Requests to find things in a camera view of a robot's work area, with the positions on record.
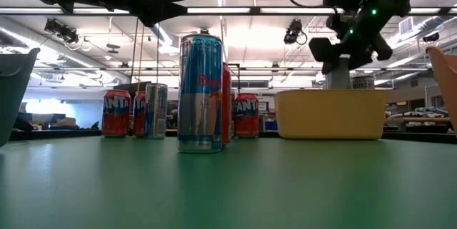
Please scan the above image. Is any blue silver Red Bull can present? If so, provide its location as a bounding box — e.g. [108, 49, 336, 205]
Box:
[144, 83, 169, 140]
[177, 29, 224, 154]

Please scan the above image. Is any black crossbar with light strips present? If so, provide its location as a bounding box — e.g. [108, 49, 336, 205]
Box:
[0, 6, 457, 17]

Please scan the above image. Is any black overhead camera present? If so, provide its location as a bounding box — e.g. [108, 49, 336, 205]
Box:
[283, 18, 308, 46]

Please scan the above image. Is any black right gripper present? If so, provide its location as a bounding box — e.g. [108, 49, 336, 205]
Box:
[308, 4, 411, 76]

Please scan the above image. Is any black ceiling fixture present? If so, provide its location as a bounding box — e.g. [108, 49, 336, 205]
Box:
[423, 31, 441, 44]

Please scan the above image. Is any black aluminium table frame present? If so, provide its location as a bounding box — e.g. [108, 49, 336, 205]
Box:
[9, 128, 457, 145]

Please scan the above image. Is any background workbench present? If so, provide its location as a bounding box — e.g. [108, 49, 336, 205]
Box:
[384, 106, 453, 133]

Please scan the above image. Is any orange plastic bin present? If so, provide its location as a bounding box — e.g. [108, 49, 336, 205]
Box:
[425, 45, 457, 138]

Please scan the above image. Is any black camera on frame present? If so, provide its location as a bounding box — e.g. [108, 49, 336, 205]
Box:
[44, 17, 80, 45]

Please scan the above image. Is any brown cardboard box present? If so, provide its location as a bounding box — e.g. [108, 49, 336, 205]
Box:
[55, 117, 78, 128]

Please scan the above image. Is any red Fanta soda can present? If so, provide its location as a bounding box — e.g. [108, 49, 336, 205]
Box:
[233, 93, 260, 139]
[101, 89, 132, 138]
[221, 62, 233, 146]
[132, 91, 148, 138]

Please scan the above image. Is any yellow plastic bin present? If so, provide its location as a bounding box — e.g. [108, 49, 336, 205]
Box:
[273, 88, 390, 141]

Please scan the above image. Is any blue-grey plastic bin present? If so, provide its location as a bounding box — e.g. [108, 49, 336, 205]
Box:
[0, 46, 41, 148]

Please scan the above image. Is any green table mat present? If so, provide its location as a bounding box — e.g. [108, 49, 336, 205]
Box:
[0, 136, 457, 229]

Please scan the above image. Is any white Celsius can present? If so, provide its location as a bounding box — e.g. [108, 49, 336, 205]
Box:
[325, 54, 353, 90]

